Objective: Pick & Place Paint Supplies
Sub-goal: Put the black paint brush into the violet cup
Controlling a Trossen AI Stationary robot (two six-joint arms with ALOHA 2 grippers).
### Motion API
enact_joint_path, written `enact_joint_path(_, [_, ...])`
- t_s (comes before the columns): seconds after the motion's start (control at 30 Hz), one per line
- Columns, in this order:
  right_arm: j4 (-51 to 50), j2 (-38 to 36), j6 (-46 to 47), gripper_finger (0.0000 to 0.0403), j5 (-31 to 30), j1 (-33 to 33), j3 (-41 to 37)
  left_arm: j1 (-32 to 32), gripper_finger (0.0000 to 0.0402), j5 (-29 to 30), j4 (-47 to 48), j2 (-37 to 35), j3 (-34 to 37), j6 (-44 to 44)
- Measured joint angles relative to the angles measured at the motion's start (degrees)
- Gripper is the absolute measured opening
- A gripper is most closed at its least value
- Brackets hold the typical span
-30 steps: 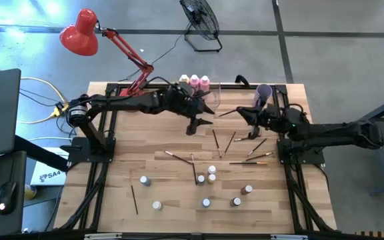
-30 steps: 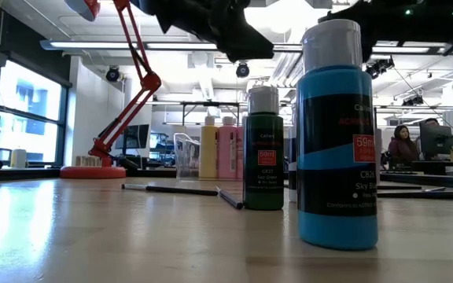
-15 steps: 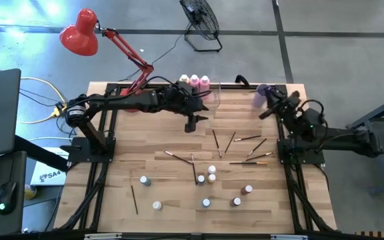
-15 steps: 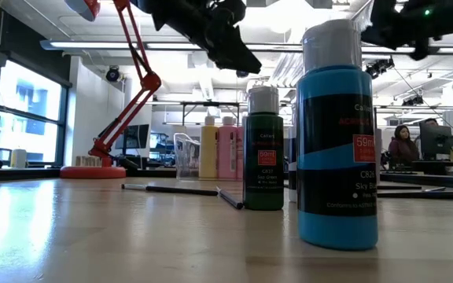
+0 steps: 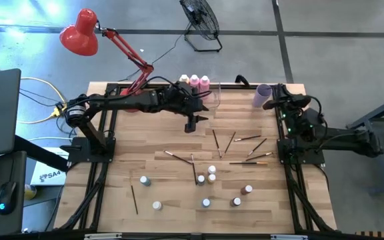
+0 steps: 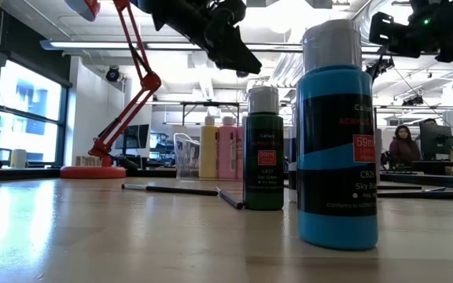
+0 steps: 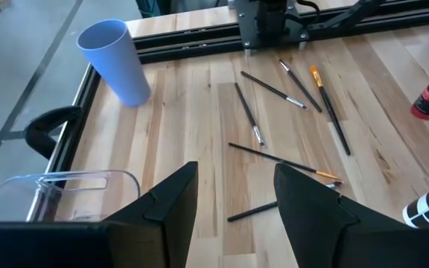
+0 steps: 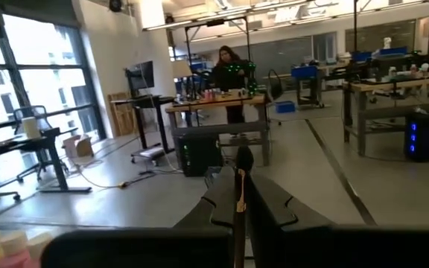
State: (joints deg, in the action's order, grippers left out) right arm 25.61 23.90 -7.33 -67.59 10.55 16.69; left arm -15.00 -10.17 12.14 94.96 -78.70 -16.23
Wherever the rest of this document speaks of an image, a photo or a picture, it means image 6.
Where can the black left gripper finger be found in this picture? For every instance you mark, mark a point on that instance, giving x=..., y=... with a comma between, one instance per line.
x=248, y=46
x=236, y=57

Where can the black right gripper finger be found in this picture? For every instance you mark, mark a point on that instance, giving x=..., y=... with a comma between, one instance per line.
x=387, y=31

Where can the yellow large paint bottle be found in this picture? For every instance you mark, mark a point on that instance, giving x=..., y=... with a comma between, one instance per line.
x=208, y=153

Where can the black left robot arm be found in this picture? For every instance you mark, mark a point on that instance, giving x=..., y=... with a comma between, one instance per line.
x=171, y=15

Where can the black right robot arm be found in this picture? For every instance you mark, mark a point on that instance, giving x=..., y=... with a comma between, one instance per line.
x=446, y=19

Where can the green small paint bottle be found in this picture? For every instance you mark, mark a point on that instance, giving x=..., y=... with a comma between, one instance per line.
x=264, y=196

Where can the sky blue small paint bottle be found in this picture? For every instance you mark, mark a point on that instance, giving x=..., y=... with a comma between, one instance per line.
x=336, y=232

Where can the person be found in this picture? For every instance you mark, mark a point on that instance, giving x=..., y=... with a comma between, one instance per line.
x=403, y=147
x=431, y=121

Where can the black computer monitor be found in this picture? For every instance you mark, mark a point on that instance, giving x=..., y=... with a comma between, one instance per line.
x=435, y=137

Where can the clear plastic organizer bin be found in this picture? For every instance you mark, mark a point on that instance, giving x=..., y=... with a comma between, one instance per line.
x=187, y=157

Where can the black office desk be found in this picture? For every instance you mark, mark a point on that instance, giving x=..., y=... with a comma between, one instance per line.
x=443, y=165

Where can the long ceiling light strip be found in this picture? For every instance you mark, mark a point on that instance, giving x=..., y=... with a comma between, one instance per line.
x=93, y=45

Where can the beige small blocks row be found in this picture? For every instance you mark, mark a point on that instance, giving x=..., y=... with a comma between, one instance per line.
x=89, y=161

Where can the red desk lamp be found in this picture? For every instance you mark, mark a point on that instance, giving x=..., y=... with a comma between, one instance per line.
x=93, y=172

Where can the large window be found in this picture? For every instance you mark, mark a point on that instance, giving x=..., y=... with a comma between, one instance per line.
x=30, y=98

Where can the white canister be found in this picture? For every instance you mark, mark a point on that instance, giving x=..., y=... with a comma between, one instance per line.
x=19, y=158

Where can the black ceiling camera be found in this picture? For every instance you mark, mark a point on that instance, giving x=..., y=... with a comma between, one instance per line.
x=243, y=75
x=112, y=74

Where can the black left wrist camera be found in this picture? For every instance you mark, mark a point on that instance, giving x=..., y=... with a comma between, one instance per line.
x=232, y=9

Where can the dark wall screen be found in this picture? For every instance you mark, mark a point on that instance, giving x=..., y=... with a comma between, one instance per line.
x=134, y=136

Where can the black aluminium table frame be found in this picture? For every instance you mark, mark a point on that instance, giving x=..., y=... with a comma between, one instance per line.
x=446, y=182

